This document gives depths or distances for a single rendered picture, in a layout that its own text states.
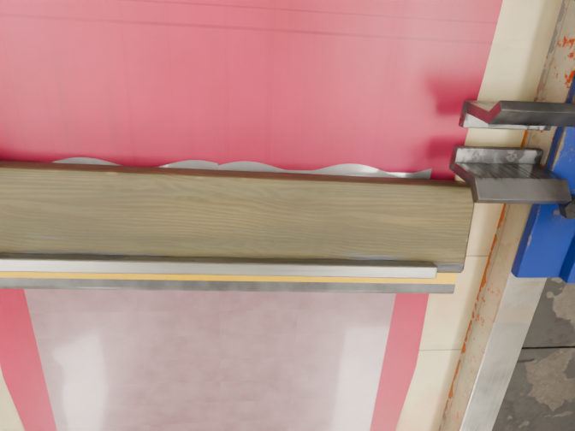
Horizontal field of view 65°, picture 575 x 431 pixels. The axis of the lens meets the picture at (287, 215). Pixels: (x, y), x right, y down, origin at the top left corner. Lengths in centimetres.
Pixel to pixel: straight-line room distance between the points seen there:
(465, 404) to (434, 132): 29
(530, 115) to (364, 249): 15
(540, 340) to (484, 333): 165
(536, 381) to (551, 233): 189
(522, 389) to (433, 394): 174
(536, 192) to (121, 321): 37
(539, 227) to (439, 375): 21
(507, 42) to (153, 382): 44
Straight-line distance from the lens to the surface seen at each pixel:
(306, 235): 36
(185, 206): 35
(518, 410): 239
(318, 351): 48
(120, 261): 35
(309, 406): 54
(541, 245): 43
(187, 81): 36
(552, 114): 35
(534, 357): 218
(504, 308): 46
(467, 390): 53
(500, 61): 40
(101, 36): 36
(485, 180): 35
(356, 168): 38
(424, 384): 55
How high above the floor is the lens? 130
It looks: 64 degrees down
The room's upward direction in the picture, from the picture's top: 168 degrees clockwise
